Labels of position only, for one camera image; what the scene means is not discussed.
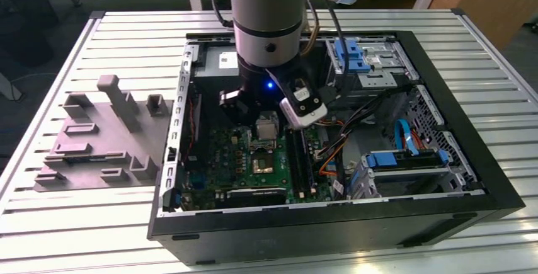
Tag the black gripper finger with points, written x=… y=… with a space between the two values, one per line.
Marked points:
x=232 y=105

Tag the silver CPU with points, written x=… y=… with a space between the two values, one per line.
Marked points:
x=267 y=130

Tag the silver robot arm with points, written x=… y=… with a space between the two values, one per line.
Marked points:
x=264 y=9

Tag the CPU socket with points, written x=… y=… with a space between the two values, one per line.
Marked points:
x=263 y=164

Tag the grey power supply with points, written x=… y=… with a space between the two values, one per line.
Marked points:
x=209 y=82

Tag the black case fan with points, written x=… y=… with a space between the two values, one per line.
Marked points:
x=201 y=148

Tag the green motherboard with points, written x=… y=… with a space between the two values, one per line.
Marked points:
x=227 y=157

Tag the blue disk carrier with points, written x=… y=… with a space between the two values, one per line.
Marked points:
x=381 y=160
x=355 y=63

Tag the short blue expansion slot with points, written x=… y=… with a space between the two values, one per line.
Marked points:
x=197 y=182

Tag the silver drive cage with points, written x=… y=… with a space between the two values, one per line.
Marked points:
x=369 y=82
x=411 y=170

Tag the black graphics card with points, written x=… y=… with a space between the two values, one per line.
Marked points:
x=252 y=193

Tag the grey parts rack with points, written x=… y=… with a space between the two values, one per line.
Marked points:
x=109 y=135

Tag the blue port connector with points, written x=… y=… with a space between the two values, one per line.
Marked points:
x=176 y=200

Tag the black PC case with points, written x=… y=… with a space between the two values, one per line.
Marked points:
x=293 y=239

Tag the white stand leg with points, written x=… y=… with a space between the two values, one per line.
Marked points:
x=8 y=86

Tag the wooden cabinet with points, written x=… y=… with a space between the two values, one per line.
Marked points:
x=495 y=3

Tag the white rounded camera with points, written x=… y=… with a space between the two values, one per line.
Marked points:
x=304 y=110

